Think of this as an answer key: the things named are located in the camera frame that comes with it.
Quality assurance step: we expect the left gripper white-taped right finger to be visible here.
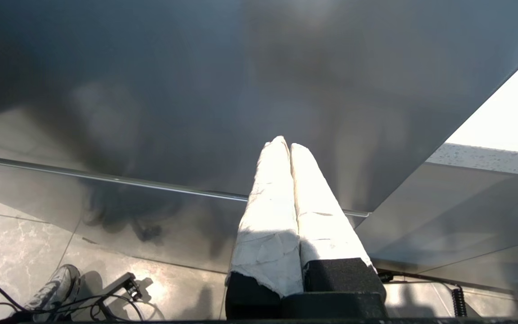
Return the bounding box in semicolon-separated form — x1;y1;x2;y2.
290;143;387;294

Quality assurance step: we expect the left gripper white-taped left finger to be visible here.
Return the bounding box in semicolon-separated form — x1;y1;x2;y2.
225;136;304;320

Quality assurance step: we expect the grey base cabinet door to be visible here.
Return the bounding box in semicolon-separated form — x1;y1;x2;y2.
356;162;518;295

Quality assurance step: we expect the tall glossy grey cabinet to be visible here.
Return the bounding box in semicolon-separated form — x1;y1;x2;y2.
0;0;518;275

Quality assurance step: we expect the black floor plug adapter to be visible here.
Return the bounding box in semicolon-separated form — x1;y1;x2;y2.
105;272;144;303

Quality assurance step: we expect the grey sneaker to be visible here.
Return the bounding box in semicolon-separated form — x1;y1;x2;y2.
24;265;82;323

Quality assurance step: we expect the thin black cable with plug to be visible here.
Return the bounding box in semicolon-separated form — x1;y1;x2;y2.
376;270;460;291

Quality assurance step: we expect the black coiled cable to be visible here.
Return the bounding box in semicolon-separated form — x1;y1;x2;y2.
451;287;468;318

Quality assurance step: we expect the long metal cabinet handle rail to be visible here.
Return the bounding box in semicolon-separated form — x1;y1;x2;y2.
0;154;370;218

